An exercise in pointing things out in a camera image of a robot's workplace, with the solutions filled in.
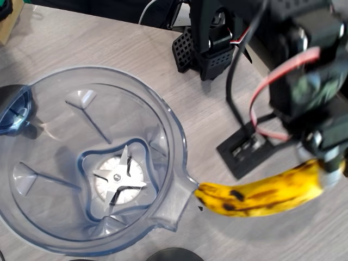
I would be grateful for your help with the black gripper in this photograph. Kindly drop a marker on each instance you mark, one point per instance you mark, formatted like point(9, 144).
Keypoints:
point(332, 149)

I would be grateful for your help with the spotted yellow banana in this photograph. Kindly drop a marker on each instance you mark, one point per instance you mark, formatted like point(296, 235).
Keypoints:
point(272, 195)

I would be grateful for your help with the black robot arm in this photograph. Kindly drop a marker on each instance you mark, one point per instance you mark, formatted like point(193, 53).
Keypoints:
point(312, 54)

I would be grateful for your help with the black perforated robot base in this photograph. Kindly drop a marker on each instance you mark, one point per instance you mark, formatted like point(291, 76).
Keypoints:
point(217, 63)

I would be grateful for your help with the steel blender blade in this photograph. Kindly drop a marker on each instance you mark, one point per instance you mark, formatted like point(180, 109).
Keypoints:
point(117, 177)

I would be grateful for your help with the clear plastic blender jar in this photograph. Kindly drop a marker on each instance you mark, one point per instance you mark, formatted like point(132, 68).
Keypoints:
point(54, 108)

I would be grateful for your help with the black round lid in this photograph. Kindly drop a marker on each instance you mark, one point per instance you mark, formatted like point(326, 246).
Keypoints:
point(174, 255)

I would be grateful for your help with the cardboard box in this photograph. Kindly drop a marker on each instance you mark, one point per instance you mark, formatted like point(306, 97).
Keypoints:
point(11, 30)

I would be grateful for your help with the black object on box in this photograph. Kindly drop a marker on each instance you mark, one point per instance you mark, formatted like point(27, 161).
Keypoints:
point(5, 9)

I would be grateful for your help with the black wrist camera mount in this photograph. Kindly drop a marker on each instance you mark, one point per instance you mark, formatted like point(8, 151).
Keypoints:
point(231, 160)

